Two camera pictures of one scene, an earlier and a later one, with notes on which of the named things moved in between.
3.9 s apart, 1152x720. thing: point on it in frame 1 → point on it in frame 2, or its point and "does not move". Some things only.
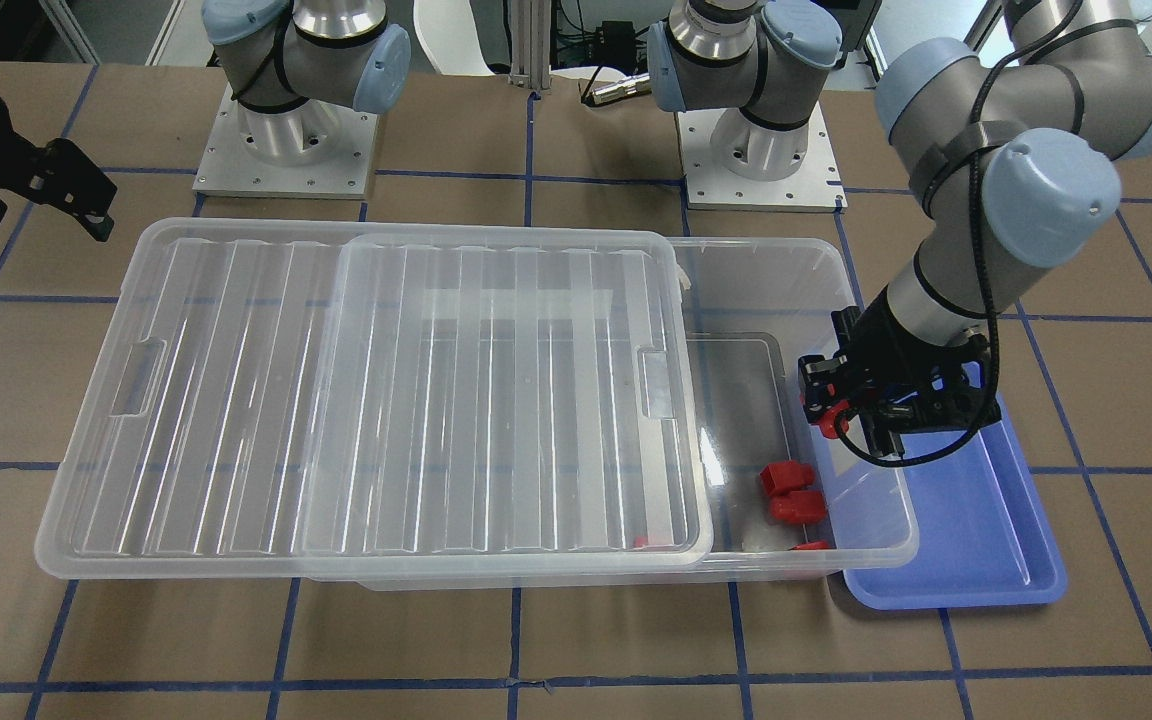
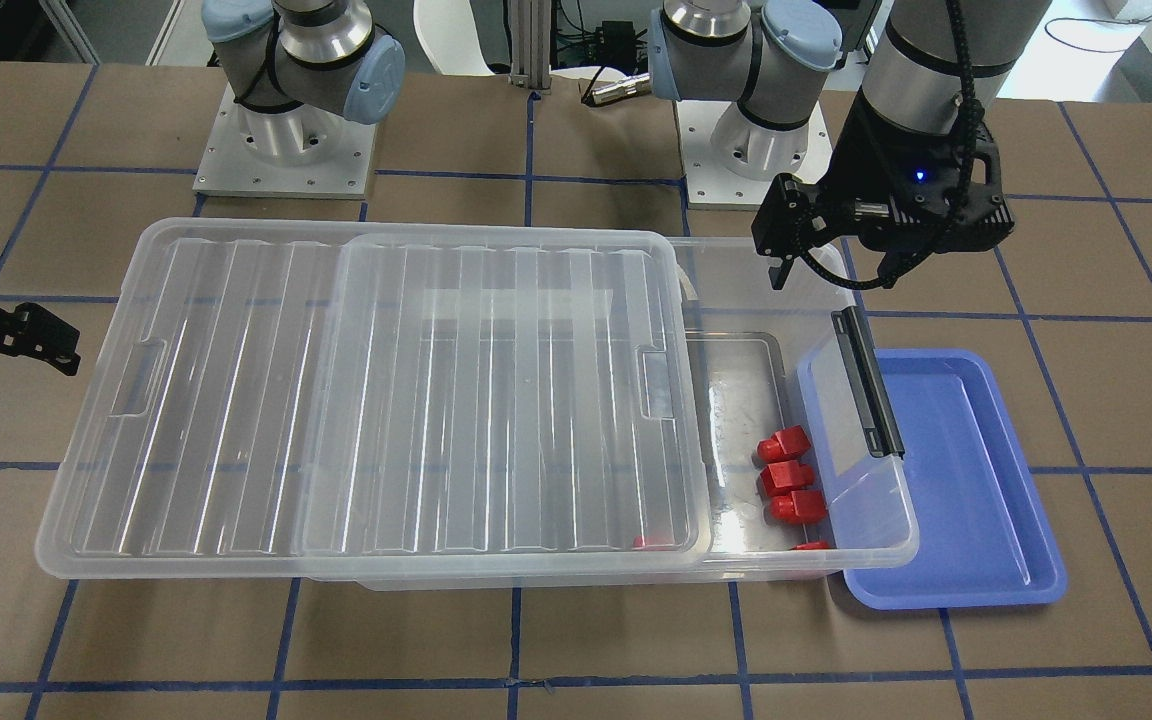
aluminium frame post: (530, 33) does not move
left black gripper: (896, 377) → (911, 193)
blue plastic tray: (982, 541) does not move
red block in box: (801, 506) does not move
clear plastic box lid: (322, 399) does not move
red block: (828, 421) → (785, 443)
